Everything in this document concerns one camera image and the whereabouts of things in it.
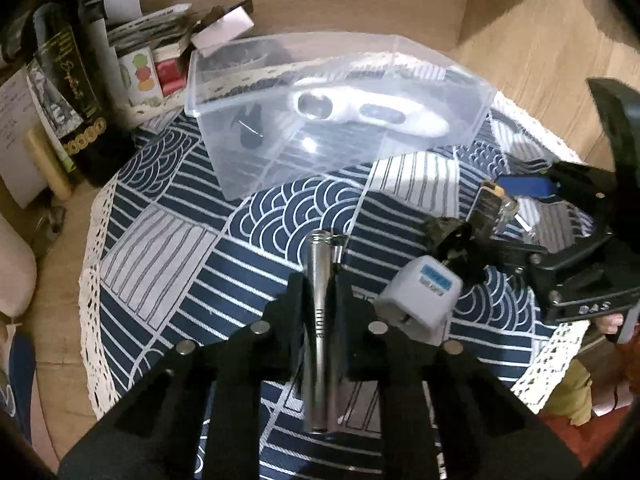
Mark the person's khaki orange clothing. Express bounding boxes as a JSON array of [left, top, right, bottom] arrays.
[[539, 310, 640, 427]]

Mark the person's right hand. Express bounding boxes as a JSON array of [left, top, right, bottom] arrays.
[[590, 311, 626, 342]]

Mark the blue white patterned tablecloth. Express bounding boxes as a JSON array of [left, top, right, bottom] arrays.
[[79, 94, 592, 480]]

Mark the cream cylinder candle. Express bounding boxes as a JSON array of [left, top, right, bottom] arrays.
[[26, 125, 74, 202]]

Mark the white power plug adapter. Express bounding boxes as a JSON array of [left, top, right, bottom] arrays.
[[375, 255, 464, 347]]

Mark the white box with coloured dots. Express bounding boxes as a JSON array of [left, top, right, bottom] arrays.
[[116, 45, 164, 112]]

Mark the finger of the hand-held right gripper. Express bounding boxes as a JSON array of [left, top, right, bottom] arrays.
[[479, 236, 549, 272], [492, 159, 622, 209]]

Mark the clear brown lighter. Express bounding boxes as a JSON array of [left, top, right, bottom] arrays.
[[474, 184, 532, 242]]

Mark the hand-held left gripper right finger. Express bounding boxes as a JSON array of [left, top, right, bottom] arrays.
[[334, 276, 586, 480]]

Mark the white pink card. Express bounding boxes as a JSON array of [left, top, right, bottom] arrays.
[[191, 6, 254, 52]]

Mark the white handwritten paper sheet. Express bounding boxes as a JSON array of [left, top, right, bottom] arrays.
[[0, 79, 47, 209]]

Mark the small black plug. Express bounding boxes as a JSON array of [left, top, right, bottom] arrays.
[[427, 216, 489, 267]]

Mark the white electric shaver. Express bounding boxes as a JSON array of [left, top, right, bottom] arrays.
[[287, 76, 452, 139]]

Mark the clear plastic storage box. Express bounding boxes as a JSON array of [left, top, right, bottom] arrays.
[[184, 32, 499, 201]]

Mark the silver metal pen torch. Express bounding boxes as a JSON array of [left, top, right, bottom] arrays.
[[303, 230, 347, 434]]

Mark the small red box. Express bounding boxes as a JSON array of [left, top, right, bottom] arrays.
[[152, 57, 189, 97]]

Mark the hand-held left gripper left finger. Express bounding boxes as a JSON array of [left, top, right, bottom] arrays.
[[57, 274, 314, 480]]

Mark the pink cushion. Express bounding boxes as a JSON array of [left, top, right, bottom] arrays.
[[0, 214, 39, 317]]

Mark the dark glass bottle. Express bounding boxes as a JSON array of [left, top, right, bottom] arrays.
[[24, 0, 137, 187]]

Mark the small black clip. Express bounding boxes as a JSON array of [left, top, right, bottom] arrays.
[[231, 104, 267, 149]]

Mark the stack of printed packets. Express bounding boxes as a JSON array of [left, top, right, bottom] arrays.
[[106, 4, 194, 52]]

